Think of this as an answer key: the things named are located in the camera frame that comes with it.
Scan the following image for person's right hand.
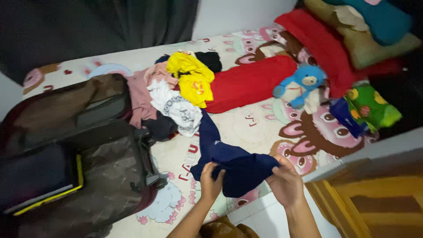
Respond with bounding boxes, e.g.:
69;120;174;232
266;154;305;208

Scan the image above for person's left hand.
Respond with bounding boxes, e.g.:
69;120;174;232
200;162;227;202

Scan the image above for navy blue garment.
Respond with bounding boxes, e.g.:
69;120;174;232
190;109;281;199

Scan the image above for cartoon print bed sheet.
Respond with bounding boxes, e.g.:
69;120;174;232
22;22;380;238

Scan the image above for dark grey garment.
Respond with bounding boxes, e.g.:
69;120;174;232
142;110;179;141

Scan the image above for white printed shirt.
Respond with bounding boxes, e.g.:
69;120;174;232
147;79;203;138

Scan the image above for wooden door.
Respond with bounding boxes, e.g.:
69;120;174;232
304;158;423;238

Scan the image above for blue cloth item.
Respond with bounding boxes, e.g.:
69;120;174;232
329;97;368;139

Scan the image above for dark open suitcase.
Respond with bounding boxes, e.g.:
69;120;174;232
0;73;170;238

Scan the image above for blue teddy bear plush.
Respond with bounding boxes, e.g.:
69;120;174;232
272;64;328;110

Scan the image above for yellow shirt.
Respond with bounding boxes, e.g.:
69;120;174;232
166;52;215;109

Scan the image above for red bolster pillow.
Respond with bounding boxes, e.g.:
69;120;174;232
204;55;298;114

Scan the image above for pink garment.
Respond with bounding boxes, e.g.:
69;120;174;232
126;61;180;130

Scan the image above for green patterned cushion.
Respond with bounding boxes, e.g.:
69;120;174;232
344;84;403;133

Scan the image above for black garment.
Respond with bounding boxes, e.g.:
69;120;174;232
194;51;223;73

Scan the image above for olive tan pillow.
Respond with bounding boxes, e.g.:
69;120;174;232
303;0;422;70

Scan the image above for dark pouch with yellow trim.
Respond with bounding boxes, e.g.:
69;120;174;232
0;144;84;216

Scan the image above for teal pillow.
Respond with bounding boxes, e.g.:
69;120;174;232
322;0;414;46

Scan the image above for dark grey curtain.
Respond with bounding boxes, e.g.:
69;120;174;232
0;0;199;85

